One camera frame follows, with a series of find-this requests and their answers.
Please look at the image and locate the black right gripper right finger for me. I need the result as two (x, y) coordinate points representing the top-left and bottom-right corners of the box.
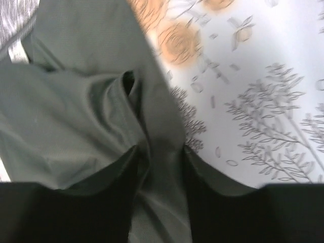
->
(182, 147), (323, 242)

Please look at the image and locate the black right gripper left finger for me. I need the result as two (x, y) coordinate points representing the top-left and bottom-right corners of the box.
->
(1, 147), (138, 242)

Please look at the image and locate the dark grey t shirt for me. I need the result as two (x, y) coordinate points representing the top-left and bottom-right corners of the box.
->
(0, 0), (264, 243)

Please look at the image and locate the floral table mat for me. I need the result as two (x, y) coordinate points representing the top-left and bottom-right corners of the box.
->
(0, 0), (324, 187)

